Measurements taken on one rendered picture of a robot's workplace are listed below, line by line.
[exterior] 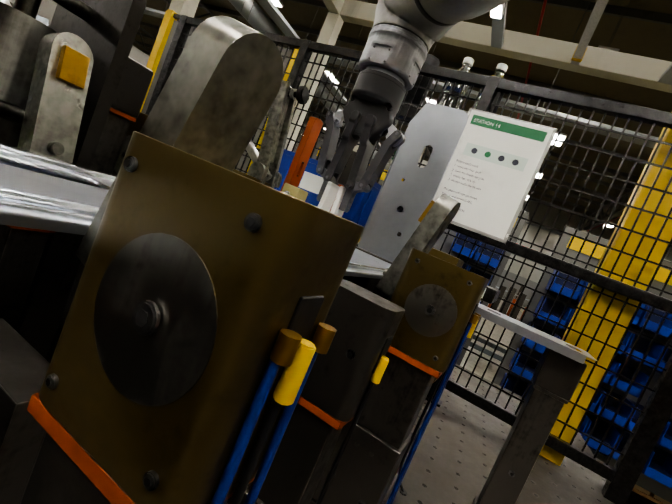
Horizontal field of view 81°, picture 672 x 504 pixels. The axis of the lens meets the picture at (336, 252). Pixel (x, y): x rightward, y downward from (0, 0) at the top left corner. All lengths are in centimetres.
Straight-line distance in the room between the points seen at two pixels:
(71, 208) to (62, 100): 23
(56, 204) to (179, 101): 9
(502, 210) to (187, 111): 98
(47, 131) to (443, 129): 68
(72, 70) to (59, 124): 5
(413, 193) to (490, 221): 31
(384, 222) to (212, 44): 71
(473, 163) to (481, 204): 11
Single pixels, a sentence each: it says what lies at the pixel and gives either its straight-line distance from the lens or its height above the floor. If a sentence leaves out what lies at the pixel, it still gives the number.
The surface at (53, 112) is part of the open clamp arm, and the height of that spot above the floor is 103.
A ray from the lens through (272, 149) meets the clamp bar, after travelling 67.
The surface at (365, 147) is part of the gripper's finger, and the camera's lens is 59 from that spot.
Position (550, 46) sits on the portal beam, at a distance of 486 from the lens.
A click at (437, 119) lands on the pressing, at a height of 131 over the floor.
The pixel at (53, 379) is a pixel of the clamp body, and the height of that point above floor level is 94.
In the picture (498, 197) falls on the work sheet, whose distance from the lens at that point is 110.
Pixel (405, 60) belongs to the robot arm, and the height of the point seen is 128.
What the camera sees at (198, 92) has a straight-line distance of 17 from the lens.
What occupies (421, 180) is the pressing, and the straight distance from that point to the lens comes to 85.
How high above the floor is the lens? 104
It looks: 5 degrees down
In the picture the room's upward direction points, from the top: 23 degrees clockwise
